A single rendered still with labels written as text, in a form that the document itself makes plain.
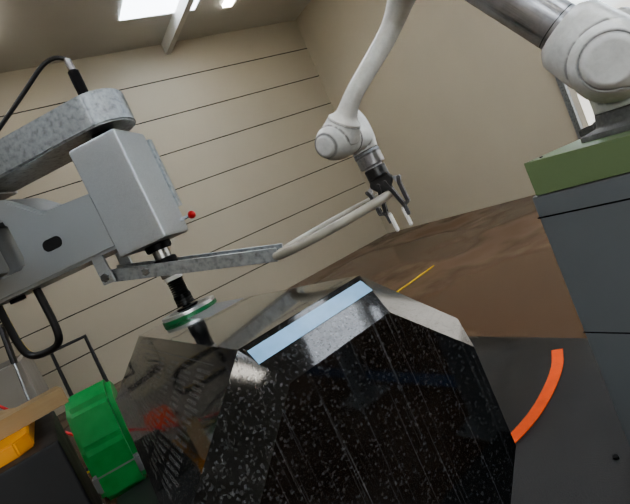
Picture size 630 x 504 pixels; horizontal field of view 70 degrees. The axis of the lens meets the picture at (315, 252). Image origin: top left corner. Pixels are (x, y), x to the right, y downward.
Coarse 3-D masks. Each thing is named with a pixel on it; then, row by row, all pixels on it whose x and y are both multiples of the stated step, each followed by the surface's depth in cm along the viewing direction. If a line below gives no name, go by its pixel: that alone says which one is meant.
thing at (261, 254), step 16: (192, 256) 178; (208, 256) 166; (224, 256) 164; (240, 256) 164; (256, 256) 163; (112, 272) 171; (128, 272) 170; (144, 272) 168; (160, 272) 168; (176, 272) 168
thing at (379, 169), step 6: (372, 168) 150; (378, 168) 150; (384, 168) 151; (366, 174) 153; (372, 174) 151; (378, 174) 150; (384, 174) 152; (390, 174) 153; (372, 180) 154; (378, 180) 153; (384, 180) 152; (390, 180) 152; (372, 186) 155; (384, 186) 153
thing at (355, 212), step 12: (384, 192) 150; (360, 204) 179; (372, 204) 143; (336, 216) 185; (348, 216) 140; (360, 216) 141; (312, 228) 185; (324, 228) 140; (336, 228) 139; (300, 240) 144; (312, 240) 141; (276, 252) 155; (288, 252) 147
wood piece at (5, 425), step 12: (36, 396) 139; (48, 396) 133; (60, 396) 135; (24, 408) 129; (36, 408) 130; (48, 408) 132; (0, 420) 125; (12, 420) 126; (24, 420) 128; (0, 432) 124; (12, 432) 126
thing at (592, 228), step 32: (576, 192) 109; (608, 192) 104; (544, 224) 119; (576, 224) 113; (608, 224) 107; (576, 256) 116; (608, 256) 110; (576, 288) 120; (608, 288) 113; (608, 320) 116; (608, 352) 120; (608, 384) 124
